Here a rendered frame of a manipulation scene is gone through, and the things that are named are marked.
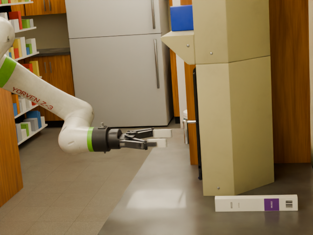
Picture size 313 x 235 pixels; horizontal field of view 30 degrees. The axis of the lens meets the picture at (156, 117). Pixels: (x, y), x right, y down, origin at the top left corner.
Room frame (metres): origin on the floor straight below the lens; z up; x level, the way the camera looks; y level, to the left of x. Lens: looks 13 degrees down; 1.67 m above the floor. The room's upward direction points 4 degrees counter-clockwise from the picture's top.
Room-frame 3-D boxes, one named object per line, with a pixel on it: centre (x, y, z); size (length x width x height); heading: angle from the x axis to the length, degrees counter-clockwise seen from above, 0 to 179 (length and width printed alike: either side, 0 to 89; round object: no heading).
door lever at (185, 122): (2.02, -0.12, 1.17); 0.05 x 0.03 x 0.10; 79
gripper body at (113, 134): (2.07, 0.13, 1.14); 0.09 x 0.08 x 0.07; 79
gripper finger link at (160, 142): (1.99, 0.00, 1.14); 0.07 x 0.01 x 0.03; 79
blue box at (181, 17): (2.23, -0.14, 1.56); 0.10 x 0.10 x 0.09; 79
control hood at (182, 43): (2.13, -0.12, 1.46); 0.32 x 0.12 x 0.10; 169
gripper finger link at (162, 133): (2.11, -0.02, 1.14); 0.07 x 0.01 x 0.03; 79
